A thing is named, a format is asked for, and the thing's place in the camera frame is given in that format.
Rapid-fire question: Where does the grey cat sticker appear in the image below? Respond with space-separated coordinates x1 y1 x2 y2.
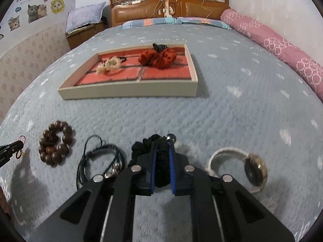
27 4 49 24

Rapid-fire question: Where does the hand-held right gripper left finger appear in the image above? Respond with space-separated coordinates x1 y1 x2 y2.
47 142 159 242

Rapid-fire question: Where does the lavender dotted pillow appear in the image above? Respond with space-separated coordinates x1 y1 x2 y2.
66 2 106 33

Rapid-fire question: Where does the red string charm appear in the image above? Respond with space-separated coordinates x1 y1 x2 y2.
15 135 27 160

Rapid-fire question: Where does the orange cable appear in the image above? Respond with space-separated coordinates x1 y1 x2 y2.
197 0 212 19

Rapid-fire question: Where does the black cord bracelet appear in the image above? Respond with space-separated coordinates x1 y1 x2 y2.
76 135 126 191

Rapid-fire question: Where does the tabby kitten sticker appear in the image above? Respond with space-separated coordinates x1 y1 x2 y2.
8 15 21 31

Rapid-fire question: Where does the sunflower face cat sticker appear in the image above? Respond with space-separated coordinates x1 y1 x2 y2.
50 0 65 14

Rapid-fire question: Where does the wooden bed headboard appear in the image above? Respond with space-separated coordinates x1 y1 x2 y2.
109 0 231 28

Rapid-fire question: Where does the wooden nightstand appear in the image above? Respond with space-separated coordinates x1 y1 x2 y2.
66 21 109 50

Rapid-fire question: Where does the plaid pillow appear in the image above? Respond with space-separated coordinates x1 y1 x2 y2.
122 18 177 29
177 16 233 30

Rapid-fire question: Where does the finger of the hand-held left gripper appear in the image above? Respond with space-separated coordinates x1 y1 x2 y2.
0 141 25 167

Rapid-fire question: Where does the pink circle-print bolster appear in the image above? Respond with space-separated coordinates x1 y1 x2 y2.
220 8 323 94

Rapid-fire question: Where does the black scrunchie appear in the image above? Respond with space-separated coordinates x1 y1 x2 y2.
131 134 177 188

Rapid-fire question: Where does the cream flower scrunchie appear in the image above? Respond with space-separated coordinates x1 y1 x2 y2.
96 56 122 75

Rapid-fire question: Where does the brown wooden bead bracelet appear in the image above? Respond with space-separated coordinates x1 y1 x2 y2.
38 120 73 167

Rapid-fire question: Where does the white strap wristwatch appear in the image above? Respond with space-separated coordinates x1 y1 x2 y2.
204 147 268 194

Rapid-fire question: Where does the jewelry tray with red lining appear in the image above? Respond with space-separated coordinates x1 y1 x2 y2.
58 43 198 100

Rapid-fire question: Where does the orange scrunchie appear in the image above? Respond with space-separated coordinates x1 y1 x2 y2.
137 47 177 70

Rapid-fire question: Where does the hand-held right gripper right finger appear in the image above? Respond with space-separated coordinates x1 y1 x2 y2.
167 141 295 242

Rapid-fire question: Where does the grey dotted bed blanket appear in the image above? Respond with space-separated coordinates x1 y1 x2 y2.
0 24 323 242

